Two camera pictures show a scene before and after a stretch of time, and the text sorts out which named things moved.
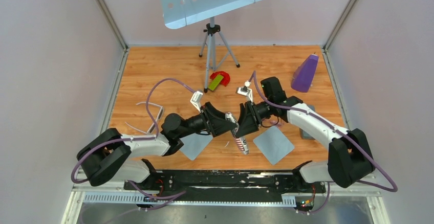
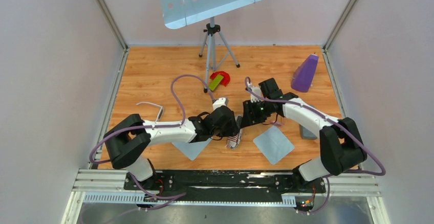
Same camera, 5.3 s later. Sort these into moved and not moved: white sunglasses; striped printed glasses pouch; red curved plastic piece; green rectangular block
Moved: striped printed glasses pouch
Not moved: green rectangular block; red curved plastic piece; white sunglasses
